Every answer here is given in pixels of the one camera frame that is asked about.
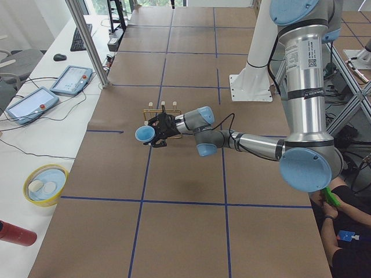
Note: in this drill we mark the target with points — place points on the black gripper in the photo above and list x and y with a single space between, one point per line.
168 127

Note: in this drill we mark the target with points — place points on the light blue cup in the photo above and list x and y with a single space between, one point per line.
145 133

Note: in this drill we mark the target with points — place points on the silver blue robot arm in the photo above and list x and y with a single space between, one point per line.
308 159

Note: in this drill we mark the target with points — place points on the far blue teach pendant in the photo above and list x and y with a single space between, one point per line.
72 80

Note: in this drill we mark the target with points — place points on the blue teach pendant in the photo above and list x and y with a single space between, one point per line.
33 106
72 80

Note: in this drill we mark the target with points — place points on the black keyboard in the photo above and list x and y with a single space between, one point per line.
77 43

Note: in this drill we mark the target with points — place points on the near blue teach pendant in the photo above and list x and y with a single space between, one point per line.
33 106

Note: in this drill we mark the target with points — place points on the black computer mouse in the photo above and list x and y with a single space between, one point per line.
59 57

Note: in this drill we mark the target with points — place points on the yellow bowl with blue lid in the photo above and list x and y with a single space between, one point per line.
44 185

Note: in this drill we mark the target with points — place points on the grey office chair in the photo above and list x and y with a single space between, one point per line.
15 74

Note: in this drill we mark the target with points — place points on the red bottle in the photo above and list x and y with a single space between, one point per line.
17 235

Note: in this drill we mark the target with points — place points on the green handheld object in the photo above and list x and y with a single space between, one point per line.
330 198

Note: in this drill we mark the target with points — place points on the person in black clothes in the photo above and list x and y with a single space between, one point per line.
344 230

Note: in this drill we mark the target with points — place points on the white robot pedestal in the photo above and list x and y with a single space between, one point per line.
252 83

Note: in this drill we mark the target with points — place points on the aluminium frame post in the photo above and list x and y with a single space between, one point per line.
78 17

